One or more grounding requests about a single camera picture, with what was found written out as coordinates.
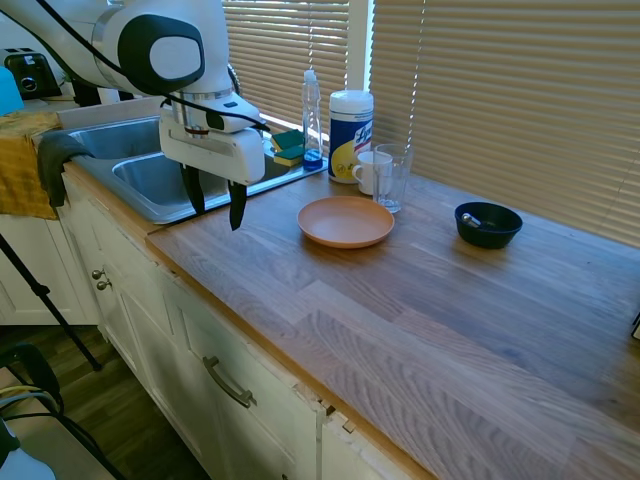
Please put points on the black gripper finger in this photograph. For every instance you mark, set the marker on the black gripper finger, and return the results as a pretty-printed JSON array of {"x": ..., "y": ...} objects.
[
  {"x": 194, "y": 192},
  {"x": 237, "y": 205}
]

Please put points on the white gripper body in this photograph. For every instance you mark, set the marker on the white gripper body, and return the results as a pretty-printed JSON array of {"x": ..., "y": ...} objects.
[{"x": 220, "y": 155}]

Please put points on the orange plate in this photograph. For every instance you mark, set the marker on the orange plate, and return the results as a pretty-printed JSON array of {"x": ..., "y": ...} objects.
[{"x": 346, "y": 221}]

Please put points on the stainless steel double sink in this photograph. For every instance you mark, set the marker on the stainless steel double sink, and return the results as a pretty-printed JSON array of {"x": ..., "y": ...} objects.
[{"x": 145, "y": 185}]

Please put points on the white mug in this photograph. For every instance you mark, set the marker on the white mug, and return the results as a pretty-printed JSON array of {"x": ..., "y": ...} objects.
[{"x": 366, "y": 172}]

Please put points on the green yellow sponge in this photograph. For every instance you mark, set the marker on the green yellow sponge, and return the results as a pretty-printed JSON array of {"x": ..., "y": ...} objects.
[
  {"x": 287, "y": 139},
  {"x": 290, "y": 156}
]

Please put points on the clear dish soap bottle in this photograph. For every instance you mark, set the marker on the clear dish soap bottle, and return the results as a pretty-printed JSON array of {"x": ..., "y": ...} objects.
[{"x": 312, "y": 125}]

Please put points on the round metal cabinet knob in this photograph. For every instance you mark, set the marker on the round metal cabinet knob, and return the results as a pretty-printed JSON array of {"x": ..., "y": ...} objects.
[
  {"x": 104, "y": 285},
  {"x": 98, "y": 274}
]

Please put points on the white bottle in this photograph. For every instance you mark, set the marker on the white bottle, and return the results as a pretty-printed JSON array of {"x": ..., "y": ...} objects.
[{"x": 108, "y": 96}]

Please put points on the Lysol wipes canister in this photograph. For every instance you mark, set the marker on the Lysol wipes canister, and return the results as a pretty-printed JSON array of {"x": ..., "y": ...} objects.
[{"x": 350, "y": 135}]

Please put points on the grey cloth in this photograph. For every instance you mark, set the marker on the grey cloth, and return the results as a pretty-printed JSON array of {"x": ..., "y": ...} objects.
[{"x": 52, "y": 160}]

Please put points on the black container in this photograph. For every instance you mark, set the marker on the black container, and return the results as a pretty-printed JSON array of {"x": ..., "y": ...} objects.
[{"x": 86, "y": 95}]

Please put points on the white kitchen cabinet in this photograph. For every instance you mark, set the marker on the white kitchen cabinet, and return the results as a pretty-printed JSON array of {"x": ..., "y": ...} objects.
[{"x": 165, "y": 340}]

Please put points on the clear drinking glass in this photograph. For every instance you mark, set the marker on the clear drinking glass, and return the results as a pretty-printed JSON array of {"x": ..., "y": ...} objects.
[{"x": 392, "y": 180}]

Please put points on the small green plant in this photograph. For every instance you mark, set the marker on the small green plant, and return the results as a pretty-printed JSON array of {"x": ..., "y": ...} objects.
[{"x": 65, "y": 78}]

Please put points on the yellow patterned cloth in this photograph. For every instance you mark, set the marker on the yellow patterned cloth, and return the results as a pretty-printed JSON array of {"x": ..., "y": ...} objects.
[{"x": 20, "y": 170}]

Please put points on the black tripod leg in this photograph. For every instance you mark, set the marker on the black tripod leg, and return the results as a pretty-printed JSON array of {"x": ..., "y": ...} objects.
[{"x": 50, "y": 305}]

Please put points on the black toaster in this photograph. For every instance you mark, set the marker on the black toaster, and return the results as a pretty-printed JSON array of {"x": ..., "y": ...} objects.
[{"x": 32, "y": 75}]

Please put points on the light blue plastic object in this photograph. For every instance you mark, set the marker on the light blue plastic object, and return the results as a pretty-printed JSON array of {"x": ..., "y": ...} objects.
[{"x": 9, "y": 95}]

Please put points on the small metal piece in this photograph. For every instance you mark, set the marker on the small metal piece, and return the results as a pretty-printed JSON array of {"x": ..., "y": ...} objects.
[{"x": 470, "y": 219}]

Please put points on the black rounded equipment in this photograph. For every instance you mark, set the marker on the black rounded equipment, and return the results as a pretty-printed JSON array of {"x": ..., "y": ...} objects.
[{"x": 35, "y": 367}]

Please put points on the dark blue bowl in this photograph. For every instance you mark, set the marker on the dark blue bowl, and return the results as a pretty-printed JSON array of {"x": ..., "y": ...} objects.
[{"x": 488, "y": 226}]

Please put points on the black stand leg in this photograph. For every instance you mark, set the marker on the black stand leg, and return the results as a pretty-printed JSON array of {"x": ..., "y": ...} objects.
[{"x": 85, "y": 442}]

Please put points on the wide beige window blind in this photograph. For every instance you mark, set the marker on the wide beige window blind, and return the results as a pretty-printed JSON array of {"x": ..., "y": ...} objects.
[{"x": 525, "y": 100}]

